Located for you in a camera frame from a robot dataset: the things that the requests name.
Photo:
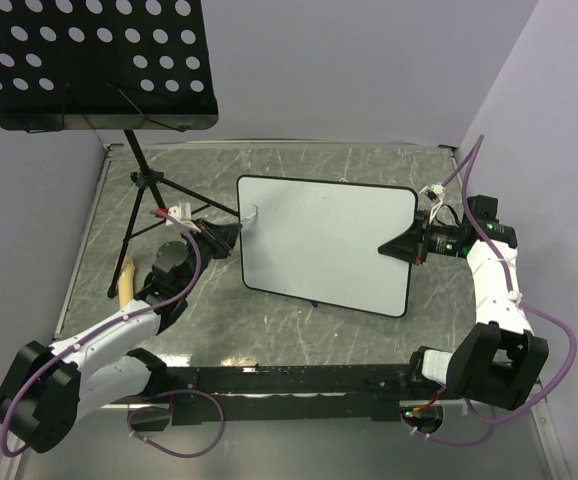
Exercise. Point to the black perforated music stand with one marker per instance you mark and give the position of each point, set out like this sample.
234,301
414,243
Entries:
106,65

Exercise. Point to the beige wooden handle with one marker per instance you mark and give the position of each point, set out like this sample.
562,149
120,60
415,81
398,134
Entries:
126,282

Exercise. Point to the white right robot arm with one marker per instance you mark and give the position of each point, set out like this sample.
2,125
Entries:
500,359

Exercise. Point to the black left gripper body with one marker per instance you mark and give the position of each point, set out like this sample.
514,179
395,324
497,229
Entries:
209,245

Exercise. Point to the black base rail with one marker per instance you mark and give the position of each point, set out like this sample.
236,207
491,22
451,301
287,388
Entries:
273,393

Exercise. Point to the white whiteboard black frame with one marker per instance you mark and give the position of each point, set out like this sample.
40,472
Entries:
317,240

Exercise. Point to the white whiteboard marker pen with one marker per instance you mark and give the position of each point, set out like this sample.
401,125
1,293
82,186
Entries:
249,217

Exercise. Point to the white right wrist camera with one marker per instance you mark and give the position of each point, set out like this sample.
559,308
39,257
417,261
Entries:
435,193

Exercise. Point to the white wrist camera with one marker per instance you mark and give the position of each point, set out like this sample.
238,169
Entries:
178,215
435,193

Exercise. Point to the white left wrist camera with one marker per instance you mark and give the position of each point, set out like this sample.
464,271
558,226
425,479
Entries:
178,215

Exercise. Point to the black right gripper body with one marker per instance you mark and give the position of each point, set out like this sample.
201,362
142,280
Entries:
437,239

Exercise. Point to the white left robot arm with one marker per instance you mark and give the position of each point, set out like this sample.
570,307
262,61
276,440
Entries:
48,388

